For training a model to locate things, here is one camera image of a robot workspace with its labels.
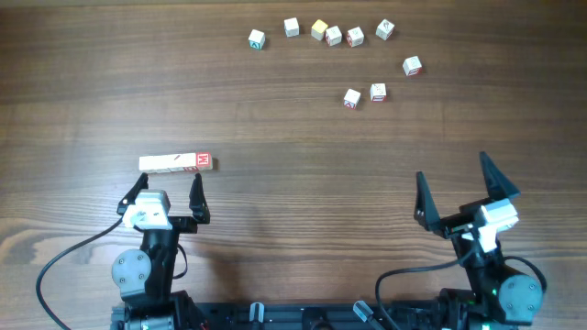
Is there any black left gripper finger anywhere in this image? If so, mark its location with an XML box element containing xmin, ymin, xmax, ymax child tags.
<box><xmin>116</xmin><ymin>172</ymin><xmax>149</xmax><ymax>215</ymax></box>
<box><xmin>189</xmin><ymin>172</ymin><xmax>210</xmax><ymax>225</ymax></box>

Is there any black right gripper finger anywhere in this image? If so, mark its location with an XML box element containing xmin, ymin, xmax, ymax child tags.
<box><xmin>414</xmin><ymin>171</ymin><xmax>440</xmax><ymax>232</ymax></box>
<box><xmin>480</xmin><ymin>151</ymin><xmax>521</xmax><ymax>201</ymax></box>

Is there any green soccer ball block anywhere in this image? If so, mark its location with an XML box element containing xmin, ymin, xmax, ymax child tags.
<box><xmin>138</xmin><ymin>156</ymin><xmax>157</xmax><ymax>173</ymax></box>

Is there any letter B wooden block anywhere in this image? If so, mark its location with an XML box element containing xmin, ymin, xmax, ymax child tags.
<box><xmin>167</xmin><ymin>154</ymin><xmax>184</xmax><ymax>172</ymax></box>

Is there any blue top spiral block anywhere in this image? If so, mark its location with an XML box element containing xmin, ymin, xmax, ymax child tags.
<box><xmin>179</xmin><ymin>153</ymin><xmax>198</xmax><ymax>171</ymax></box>

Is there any red top wooden block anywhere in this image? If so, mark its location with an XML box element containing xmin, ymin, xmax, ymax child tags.
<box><xmin>195</xmin><ymin>152</ymin><xmax>214</xmax><ymax>171</ymax></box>

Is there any red letter A block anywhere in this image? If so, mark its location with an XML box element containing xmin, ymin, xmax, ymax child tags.
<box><xmin>343</xmin><ymin>89</ymin><xmax>360</xmax><ymax>109</ymax></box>

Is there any red letter M block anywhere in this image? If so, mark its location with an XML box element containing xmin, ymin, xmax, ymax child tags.
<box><xmin>151</xmin><ymin>155</ymin><xmax>171</xmax><ymax>173</ymax></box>

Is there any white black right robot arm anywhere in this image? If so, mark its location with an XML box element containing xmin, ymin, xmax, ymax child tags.
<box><xmin>414</xmin><ymin>151</ymin><xmax>547</xmax><ymax>329</ymax></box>

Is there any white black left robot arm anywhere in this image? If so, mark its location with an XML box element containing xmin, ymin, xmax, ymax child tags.
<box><xmin>110</xmin><ymin>173</ymin><xmax>210</xmax><ymax>330</ymax></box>

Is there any red letter I block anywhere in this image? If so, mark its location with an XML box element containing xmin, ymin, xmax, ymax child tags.
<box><xmin>370</xmin><ymin>83</ymin><xmax>387</xmax><ymax>102</ymax></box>

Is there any red letter Y block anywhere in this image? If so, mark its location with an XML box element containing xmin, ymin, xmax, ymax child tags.
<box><xmin>403</xmin><ymin>56</ymin><xmax>423</xmax><ymax>76</ymax></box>

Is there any green letter A block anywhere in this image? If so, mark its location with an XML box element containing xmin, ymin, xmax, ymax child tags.
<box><xmin>249</xmin><ymin>29</ymin><xmax>266</xmax><ymax>50</ymax></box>

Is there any red number 6 block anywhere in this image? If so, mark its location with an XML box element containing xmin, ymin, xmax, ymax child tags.
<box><xmin>375</xmin><ymin>19</ymin><xmax>395</xmax><ymax>40</ymax></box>

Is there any red drawing wooden block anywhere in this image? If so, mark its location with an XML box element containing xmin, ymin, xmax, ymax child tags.
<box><xmin>347</xmin><ymin>27</ymin><xmax>364</xmax><ymax>48</ymax></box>

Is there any apple picture wooden block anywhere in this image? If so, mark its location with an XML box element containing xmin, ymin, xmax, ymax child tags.
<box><xmin>325</xmin><ymin>26</ymin><xmax>342</xmax><ymax>47</ymax></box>

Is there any plain white wooden block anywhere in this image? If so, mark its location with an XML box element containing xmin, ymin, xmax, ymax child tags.
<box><xmin>283</xmin><ymin>17</ymin><xmax>300</xmax><ymax>38</ymax></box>

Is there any yellow top wooden block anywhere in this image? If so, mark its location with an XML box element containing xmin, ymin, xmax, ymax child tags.
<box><xmin>311</xmin><ymin>19</ymin><xmax>328</xmax><ymax>40</ymax></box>

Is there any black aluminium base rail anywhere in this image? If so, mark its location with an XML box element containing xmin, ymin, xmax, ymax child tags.
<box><xmin>110</xmin><ymin>300</ymin><xmax>519</xmax><ymax>330</ymax></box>

